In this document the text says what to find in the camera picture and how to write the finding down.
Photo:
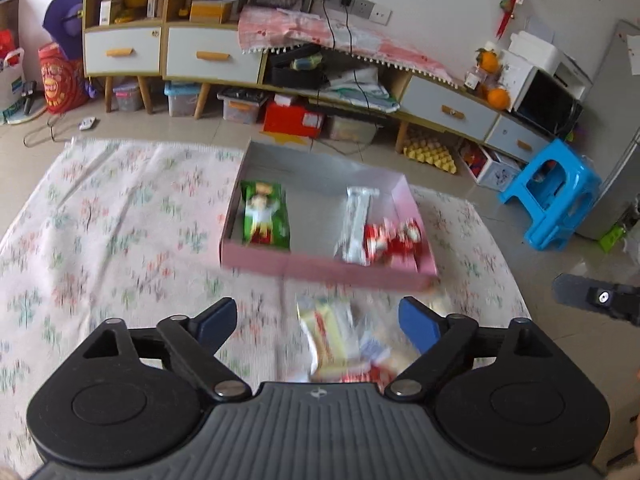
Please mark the small grey cabinet drawer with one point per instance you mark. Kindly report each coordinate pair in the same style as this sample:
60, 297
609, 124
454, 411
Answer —
517, 140

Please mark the blue lid storage bin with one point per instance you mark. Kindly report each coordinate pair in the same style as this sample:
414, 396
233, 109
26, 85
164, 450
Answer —
182, 100

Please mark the stack of papers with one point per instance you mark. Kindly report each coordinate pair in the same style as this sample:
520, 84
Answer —
360, 90

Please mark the small white device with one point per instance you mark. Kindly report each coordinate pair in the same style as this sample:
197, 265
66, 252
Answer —
87, 123

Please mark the blue plastic stool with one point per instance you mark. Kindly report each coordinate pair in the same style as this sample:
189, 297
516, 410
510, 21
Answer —
555, 195

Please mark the red printed bag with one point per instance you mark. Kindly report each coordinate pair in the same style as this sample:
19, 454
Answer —
62, 82

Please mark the black handheld device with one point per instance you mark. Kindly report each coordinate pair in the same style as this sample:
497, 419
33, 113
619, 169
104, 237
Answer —
28, 95

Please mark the pale yellow snack packet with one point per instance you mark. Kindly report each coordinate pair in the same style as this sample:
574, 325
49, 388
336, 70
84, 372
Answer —
327, 335

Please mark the wall outlets with plugs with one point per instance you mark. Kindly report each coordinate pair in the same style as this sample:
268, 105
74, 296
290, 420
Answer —
357, 6

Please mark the clear bin under cabinet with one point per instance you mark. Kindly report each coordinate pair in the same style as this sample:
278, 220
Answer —
350, 129

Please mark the white tote bag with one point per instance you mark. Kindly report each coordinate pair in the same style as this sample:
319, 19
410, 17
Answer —
10, 87

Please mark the wide white cabinet drawer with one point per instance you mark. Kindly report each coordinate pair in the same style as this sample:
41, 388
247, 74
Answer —
215, 55

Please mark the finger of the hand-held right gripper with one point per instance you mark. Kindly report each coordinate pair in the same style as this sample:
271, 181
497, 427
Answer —
575, 290

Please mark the red hanging ornament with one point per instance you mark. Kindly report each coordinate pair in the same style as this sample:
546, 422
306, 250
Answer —
515, 0

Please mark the red cardboard box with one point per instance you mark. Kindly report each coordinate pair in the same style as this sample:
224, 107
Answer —
290, 120

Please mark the low wooden cabinet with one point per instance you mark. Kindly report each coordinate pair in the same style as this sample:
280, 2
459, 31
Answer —
395, 110

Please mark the yellow egg tray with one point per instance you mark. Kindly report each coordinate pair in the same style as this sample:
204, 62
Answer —
430, 155

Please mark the white microwave oven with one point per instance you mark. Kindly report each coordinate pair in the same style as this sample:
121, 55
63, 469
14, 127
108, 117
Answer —
542, 97

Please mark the orange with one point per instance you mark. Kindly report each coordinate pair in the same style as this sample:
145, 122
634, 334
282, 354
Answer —
489, 61
498, 99

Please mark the floral blanket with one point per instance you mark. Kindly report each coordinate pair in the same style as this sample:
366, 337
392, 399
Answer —
115, 230

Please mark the grey refrigerator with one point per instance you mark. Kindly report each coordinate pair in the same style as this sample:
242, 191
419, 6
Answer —
617, 125

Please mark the pink table cloth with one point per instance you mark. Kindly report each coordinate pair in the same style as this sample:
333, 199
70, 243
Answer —
305, 27

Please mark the white toy box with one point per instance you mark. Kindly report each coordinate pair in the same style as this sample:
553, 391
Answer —
492, 170

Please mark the dark lid storage bin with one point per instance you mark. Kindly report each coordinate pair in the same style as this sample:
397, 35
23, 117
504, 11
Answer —
242, 107

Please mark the small white cabinet drawer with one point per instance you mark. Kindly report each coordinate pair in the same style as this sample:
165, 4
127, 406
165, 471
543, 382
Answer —
122, 50

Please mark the long white snack packet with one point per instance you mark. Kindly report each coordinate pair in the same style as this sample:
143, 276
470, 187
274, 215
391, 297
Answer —
356, 225

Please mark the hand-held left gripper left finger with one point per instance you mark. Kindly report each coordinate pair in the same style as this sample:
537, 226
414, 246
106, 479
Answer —
220, 316

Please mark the green packet on floor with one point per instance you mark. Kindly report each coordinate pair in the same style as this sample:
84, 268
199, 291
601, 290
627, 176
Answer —
612, 239

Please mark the pink cardboard box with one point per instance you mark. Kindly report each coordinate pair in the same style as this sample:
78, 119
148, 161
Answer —
320, 270

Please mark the yellow box on shelf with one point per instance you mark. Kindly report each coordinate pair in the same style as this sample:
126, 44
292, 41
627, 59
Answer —
210, 11

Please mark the purple cloth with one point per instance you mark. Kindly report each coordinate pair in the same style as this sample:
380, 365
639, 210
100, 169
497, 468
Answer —
62, 15

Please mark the small clear storage bin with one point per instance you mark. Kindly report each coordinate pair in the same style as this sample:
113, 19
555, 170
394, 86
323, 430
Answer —
127, 97

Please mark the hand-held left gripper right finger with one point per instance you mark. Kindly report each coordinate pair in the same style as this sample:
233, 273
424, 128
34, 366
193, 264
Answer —
414, 321

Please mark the small red snack packet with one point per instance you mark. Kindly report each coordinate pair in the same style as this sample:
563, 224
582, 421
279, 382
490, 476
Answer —
407, 237
377, 242

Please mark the tall wooden shelf cabinet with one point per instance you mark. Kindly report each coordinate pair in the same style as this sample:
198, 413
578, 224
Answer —
175, 15

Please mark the green snack packet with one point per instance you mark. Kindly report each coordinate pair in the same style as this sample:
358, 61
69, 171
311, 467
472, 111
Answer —
265, 215

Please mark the wide grey cabinet drawer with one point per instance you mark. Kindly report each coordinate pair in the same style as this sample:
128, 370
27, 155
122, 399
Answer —
450, 107

